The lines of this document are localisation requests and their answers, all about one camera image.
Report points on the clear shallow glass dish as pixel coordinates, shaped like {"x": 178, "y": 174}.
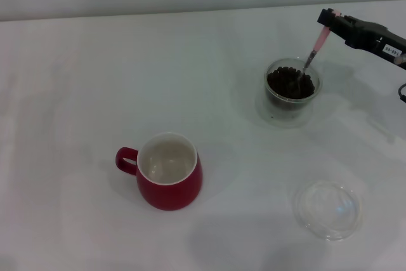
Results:
{"x": 326, "y": 210}

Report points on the coffee beans pile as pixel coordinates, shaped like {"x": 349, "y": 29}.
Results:
{"x": 282, "y": 85}

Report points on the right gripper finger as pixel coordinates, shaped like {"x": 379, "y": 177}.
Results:
{"x": 345, "y": 36}
{"x": 326, "y": 17}

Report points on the red ceramic mug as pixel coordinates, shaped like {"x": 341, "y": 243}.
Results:
{"x": 171, "y": 195}

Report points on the glass jar of coffee beans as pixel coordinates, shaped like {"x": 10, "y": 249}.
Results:
{"x": 285, "y": 105}

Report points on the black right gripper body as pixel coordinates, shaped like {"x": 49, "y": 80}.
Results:
{"x": 371, "y": 37}

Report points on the clear glass saucer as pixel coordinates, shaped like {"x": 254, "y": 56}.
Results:
{"x": 304, "y": 119}

